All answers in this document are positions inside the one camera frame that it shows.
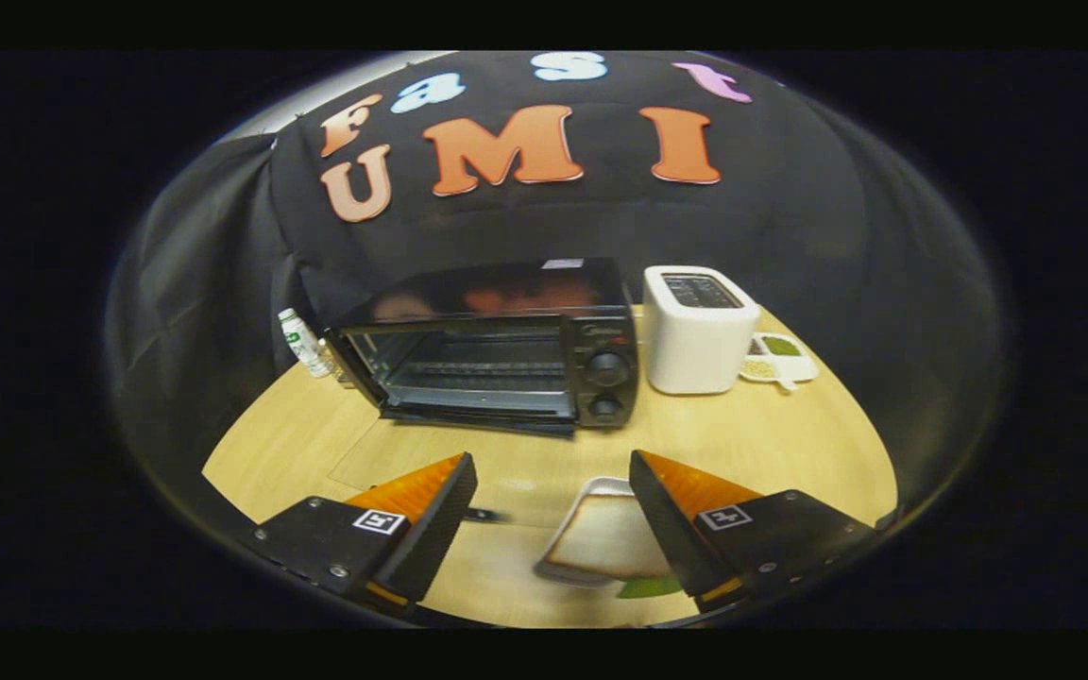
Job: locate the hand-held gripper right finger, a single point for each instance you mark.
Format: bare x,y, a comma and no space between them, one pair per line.
676,534

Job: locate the white pop-up toaster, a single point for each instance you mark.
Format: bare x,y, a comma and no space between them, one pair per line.
695,349

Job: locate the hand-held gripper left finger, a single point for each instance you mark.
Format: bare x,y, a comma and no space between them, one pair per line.
426,538

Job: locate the white divided seed dish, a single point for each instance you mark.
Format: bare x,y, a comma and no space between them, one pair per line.
780,364

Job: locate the small white bottle green label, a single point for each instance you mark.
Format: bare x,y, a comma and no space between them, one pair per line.
301,340

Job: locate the black toaster oven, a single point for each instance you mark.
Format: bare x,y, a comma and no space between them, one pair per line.
506,283

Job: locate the toy sandwich with lettuce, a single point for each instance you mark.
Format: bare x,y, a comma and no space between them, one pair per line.
605,538

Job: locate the white plate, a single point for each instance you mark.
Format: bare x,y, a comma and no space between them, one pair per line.
568,529

